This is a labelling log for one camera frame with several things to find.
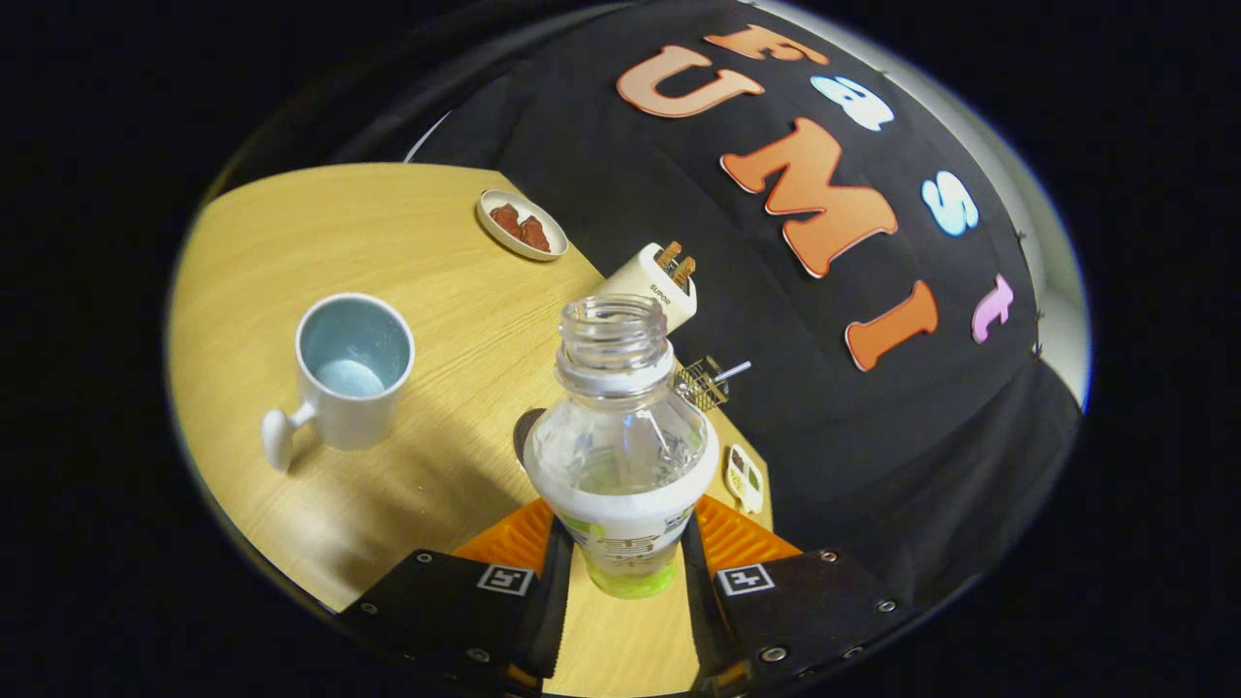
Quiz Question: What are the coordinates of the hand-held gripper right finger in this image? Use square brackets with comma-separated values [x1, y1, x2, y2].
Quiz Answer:
[679, 494, 918, 694]

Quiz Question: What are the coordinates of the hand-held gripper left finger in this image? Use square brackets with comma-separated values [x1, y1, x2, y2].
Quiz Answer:
[336, 497, 576, 694]

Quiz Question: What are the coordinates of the clear plastic juice bottle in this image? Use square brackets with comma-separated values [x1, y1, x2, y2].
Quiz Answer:
[522, 294, 720, 600]

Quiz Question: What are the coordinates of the dark brown round coaster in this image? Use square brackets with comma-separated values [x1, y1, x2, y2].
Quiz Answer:
[512, 407, 549, 471]

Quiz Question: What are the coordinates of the white cup with blue inside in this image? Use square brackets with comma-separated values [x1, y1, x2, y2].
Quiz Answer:
[260, 293, 417, 474]

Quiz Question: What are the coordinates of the white divided dish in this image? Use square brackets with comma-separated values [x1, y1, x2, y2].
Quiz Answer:
[725, 443, 767, 515]

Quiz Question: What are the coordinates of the white toaster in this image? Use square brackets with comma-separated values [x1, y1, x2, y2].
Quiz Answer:
[593, 242, 699, 335]

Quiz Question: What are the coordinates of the white oval plate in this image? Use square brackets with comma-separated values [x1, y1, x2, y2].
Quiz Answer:
[476, 189, 570, 263]

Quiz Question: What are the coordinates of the wooden table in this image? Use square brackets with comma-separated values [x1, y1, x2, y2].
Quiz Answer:
[167, 162, 775, 697]

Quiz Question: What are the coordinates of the wire mesh holder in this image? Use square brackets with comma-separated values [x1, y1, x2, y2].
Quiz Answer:
[673, 355, 730, 412]

